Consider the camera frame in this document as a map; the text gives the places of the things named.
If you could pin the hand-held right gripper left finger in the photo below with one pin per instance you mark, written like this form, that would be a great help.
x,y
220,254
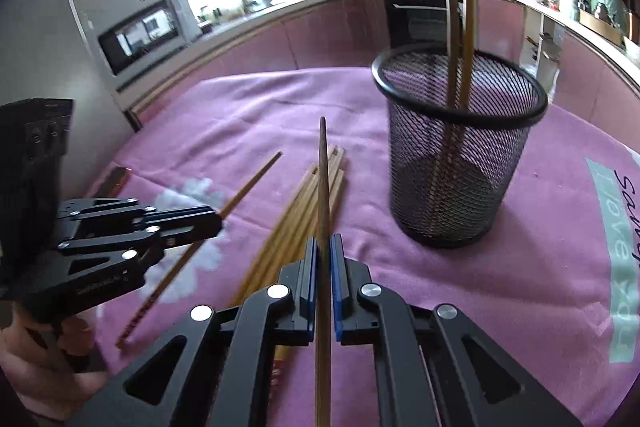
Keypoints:
x,y
311,287

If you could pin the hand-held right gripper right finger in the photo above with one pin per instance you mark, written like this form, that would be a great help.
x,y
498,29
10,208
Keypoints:
x,y
337,287

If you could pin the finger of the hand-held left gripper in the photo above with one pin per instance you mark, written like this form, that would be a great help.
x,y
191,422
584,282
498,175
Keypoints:
x,y
180,217
120,242

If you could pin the bundle of wooden chopsticks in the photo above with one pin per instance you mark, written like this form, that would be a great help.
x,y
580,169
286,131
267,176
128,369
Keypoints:
x,y
290,227

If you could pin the brown wooden chopstick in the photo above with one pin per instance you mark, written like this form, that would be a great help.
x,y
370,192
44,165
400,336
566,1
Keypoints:
x,y
323,182
450,7
250,184
468,32

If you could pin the black mesh utensil holder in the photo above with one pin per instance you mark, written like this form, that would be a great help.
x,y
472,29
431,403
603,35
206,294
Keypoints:
x,y
500,157

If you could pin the person's left hand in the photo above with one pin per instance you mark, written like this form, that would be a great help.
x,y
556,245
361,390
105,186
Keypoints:
x,y
35,372

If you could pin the dark board with copper edge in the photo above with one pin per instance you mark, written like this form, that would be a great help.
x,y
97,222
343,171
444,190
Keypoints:
x,y
116,179

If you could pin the pink flower print tablecloth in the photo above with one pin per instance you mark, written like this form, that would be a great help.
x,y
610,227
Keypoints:
x,y
250,117

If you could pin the silver microwave oven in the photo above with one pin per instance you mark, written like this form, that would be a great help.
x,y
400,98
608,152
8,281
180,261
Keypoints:
x,y
150,32

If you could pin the pink kitchen cabinet run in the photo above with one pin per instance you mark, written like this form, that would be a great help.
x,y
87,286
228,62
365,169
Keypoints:
x,y
300,32
500,32

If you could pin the black built-in oven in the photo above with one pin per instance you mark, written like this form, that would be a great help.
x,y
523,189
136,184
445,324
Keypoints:
x,y
415,17

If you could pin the pink kitchen peninsula cabinet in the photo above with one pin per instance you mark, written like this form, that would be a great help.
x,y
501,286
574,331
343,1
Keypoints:
x,y
600,82

